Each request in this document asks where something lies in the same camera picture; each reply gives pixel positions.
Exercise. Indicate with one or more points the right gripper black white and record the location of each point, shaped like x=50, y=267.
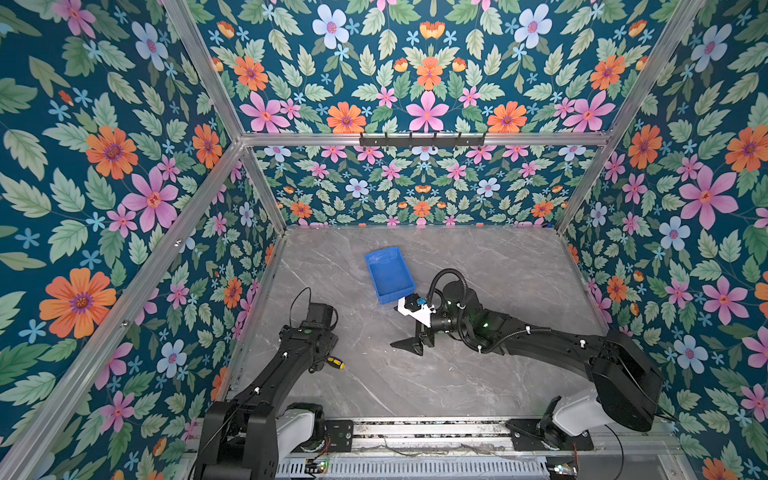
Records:
x=415, y=346

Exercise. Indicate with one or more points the yellow black handled screwdriver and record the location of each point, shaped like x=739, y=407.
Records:
x=335, y=362

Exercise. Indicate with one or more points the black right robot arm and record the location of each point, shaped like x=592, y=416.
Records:
x=625, y=385

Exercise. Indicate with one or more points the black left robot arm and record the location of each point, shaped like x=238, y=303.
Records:
x=247, y=436

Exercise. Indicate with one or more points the blue plastic bin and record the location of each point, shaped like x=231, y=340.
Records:
x=390, y=275

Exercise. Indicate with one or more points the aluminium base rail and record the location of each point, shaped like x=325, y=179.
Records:
x=495, y=435

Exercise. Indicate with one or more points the white vented cable duct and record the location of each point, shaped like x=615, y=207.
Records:
x=413, y=468

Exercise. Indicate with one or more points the black wall hook bar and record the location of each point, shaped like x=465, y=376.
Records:
x=409, y=140

